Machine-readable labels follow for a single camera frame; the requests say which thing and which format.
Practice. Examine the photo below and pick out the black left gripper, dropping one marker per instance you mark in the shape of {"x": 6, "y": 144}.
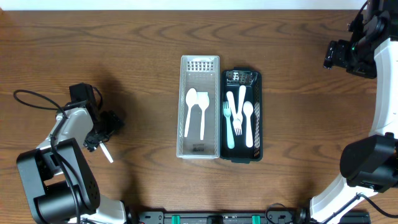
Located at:
{"x": 114, "y": 122}

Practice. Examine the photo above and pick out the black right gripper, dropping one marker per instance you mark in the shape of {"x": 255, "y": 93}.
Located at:
{"x": 336, "y": 55}

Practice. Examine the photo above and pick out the white plastic spoon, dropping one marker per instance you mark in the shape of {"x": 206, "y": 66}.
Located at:
{"x": 191, "y": 99}
{"x": 203, "y": 102}
{"x": 106, "y": 152}

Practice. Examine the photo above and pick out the pale blue plastic fork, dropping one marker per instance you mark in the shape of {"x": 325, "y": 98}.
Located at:
{"x": 229, "y": 131}

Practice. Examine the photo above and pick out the white plastic fork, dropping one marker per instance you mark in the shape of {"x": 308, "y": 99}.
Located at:
{"x": 236, "y": 121}
{"x": 241, "y": 97}
{"x": 248, "y": 111}

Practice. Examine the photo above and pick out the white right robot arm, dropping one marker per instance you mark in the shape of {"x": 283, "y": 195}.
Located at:
{"x": 367, "y": 166}

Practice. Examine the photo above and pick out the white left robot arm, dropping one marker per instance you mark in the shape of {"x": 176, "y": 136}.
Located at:
{"x": 58, "y": 183}

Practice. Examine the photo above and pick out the clear perforated plastic basket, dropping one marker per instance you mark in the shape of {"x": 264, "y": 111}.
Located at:
{"x": 201, "y": 72}

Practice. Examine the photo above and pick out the black perforated plastic basket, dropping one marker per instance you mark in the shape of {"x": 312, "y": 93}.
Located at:
{"x": 230, "y": 81}

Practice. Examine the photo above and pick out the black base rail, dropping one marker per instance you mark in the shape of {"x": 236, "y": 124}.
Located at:
{"x": 271, "y": 215}

